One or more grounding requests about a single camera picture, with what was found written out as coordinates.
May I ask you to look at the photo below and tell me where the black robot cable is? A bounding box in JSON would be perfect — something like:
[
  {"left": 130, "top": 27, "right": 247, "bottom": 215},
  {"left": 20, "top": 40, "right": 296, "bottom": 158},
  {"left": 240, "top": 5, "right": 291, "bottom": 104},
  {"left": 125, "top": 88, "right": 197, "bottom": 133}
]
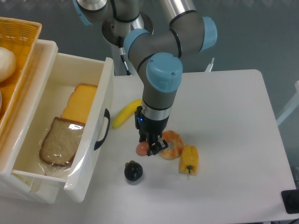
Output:
[{"left": 118, "top": 35, "right": 132, "bottom": 76}]

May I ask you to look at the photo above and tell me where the open white drawer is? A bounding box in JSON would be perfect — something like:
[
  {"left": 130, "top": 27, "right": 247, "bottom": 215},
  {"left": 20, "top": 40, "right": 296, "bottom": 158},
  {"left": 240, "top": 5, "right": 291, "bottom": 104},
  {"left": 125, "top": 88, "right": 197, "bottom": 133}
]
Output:
[{"left": 12, "top": 54, "right": 114, "bottom": 203}]

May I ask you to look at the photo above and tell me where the orange toy shrimp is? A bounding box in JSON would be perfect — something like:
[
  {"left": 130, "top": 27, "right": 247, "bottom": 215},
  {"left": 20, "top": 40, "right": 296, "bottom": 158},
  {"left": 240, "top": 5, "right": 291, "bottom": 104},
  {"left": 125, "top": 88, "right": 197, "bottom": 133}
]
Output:
[{"left": 159, "top": 130, "right": 184, "bottom": 160}]

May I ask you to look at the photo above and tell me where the white bun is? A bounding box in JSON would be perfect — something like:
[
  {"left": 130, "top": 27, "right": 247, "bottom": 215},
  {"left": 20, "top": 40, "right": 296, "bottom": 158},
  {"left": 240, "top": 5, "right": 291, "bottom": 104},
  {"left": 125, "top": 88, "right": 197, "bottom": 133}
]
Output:
[{"left": 0, "top": 47, "right": 16, "bottom": 82}]

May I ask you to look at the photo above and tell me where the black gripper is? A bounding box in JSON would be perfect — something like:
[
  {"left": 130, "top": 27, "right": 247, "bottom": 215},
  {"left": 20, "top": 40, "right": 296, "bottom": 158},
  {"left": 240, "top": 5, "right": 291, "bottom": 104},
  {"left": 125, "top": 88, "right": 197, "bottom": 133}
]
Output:
[{"left": 135, "top": 106, "right": 169, "bottom": 156}]

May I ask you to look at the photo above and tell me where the brown toy bread slice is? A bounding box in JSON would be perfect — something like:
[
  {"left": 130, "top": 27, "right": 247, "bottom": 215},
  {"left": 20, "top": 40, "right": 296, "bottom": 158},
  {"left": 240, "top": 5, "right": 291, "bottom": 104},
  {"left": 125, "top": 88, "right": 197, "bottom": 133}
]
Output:
[{"left": 39, "top": 117, "right": 85, "bottom": 167}]

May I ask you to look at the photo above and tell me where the white frame at right edge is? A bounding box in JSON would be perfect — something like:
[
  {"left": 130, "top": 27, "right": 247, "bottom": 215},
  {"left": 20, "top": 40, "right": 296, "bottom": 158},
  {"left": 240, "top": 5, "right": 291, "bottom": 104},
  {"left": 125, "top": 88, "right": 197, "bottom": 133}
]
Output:
[{"left": 276, "top": 81, "right": 299, "bottom": 126}]

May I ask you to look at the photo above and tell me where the yellow toy bell pepper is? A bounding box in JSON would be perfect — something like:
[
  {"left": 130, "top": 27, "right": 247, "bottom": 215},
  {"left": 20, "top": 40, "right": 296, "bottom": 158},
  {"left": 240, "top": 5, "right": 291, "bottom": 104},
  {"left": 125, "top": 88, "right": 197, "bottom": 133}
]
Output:
[{"left": 179, "top": 145, "right": 199, "bottom": 175}]

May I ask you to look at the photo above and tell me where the yellow wicker basket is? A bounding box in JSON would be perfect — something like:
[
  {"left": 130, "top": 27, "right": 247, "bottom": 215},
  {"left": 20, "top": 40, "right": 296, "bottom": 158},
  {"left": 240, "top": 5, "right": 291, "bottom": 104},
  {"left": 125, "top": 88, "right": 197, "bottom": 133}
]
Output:
[{"left": 0, "top": 17, "right": 42, "bottom": 133}]

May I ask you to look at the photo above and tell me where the white drawer cabinet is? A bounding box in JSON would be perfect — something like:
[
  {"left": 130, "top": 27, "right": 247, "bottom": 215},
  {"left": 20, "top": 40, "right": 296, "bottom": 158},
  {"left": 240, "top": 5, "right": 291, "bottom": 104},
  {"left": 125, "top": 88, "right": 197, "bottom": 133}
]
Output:
[{"left": 0, "top": 40, "right": 58, "bottom": 201}]

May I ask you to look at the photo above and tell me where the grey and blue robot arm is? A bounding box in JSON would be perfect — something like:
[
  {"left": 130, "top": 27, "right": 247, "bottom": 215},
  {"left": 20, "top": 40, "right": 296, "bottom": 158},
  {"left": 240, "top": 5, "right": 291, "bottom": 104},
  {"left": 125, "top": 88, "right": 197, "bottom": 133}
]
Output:
[{"left": 73, "top": 0, "right": 217, "bottom": 156}]

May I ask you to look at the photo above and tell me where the dark purple toy mangosteen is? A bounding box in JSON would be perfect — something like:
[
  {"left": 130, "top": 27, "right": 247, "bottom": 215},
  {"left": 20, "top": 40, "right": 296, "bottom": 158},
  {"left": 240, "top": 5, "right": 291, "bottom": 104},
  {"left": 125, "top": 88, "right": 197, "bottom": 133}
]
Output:
[{"left": 124, "top": 161, "right": 143, "bottom": 182}]

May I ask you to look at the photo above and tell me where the orange toy cheese slice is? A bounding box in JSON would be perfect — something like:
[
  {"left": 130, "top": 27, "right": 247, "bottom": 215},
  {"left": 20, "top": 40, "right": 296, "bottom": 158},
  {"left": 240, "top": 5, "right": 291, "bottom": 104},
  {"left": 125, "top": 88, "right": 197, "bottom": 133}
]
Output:
[{"left": 60, "top": 84, "right": 97, "bottom": 124}]

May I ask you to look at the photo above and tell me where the yellow toy banana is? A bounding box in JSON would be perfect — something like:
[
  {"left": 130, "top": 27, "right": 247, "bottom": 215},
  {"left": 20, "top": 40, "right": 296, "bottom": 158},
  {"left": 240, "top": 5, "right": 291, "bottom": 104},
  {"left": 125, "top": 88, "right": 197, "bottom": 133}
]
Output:
[{"left": 112, "top": 98, "right": 142, "bottom": 128}]

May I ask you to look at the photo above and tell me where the black device at table corner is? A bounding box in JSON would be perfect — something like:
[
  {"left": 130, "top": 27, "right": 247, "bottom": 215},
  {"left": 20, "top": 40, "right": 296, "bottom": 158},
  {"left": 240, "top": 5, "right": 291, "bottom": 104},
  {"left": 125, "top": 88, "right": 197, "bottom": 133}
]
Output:
[{"left": 281, "top": 189, "right": 299, "bottom": 214}]

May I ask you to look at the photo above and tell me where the black drawer handle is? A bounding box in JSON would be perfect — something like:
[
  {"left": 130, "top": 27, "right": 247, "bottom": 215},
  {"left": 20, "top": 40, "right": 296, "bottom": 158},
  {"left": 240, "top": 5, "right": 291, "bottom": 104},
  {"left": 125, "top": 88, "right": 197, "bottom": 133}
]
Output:
[{"left": 94, "top": 108, "right": 111, "bottom": 151}]

